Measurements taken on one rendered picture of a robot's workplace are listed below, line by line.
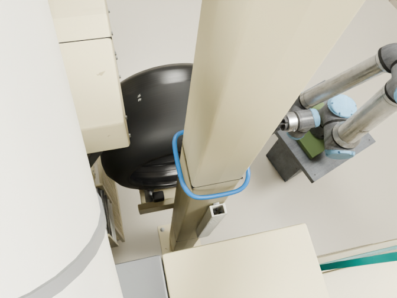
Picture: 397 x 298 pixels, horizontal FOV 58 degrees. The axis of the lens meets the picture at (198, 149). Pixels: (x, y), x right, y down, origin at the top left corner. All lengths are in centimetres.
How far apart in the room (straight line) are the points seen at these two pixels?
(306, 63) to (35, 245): 37
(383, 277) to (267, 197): 140
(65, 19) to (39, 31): 80
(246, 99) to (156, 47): 267
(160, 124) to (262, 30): 79
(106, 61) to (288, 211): 207
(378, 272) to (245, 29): 118
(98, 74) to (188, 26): 247
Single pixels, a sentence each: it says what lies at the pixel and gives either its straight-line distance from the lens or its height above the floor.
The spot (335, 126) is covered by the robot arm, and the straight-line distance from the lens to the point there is 198.
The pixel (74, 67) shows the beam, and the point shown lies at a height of 178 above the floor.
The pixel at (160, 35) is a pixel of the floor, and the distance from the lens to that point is 323.
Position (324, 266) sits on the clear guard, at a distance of 123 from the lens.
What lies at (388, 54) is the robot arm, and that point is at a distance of 162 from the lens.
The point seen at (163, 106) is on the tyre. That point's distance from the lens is 116.
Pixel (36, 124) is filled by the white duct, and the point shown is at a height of 236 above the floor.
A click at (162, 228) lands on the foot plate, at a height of 2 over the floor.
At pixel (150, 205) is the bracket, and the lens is 160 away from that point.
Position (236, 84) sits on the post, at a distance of 46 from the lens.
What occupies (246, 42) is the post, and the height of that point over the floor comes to 221.
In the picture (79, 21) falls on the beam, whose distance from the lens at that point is 97.
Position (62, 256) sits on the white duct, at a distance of 21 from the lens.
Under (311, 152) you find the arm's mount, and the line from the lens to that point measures 218.
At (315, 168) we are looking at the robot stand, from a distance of 220.
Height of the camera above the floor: 251
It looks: 68 degrees down
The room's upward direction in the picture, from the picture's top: 14 degrees clockwise
